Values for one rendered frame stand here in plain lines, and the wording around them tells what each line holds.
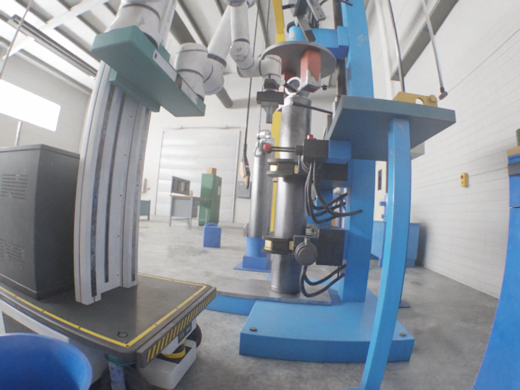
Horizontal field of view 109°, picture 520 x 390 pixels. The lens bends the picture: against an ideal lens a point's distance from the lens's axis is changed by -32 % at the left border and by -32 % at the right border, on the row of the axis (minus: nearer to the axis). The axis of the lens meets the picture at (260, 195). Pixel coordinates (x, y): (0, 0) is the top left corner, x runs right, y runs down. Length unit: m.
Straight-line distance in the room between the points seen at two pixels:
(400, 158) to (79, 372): 1.00
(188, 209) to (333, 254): 6.37
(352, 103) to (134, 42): 0.67
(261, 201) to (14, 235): 2.57
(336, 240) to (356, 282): 0.44
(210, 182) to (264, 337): 7.99
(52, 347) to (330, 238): 1.33
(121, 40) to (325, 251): 1.33
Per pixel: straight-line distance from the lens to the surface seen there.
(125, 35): 0.83
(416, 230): 4.03
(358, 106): 0.89
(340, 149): 1.22
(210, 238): 4.58
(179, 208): 7.73
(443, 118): 0.99
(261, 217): 3.10
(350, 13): 2.38
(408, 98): 1.01
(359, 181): 1.80
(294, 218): 1.75
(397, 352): 1.42
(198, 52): 1.33
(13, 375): 0.74
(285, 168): 1.64
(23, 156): 1.08
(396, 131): 0.93
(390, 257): 0.89
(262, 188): 3.10
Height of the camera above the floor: 0.69
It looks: 3 degrees up
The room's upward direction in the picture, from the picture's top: 4 degrees clockwise
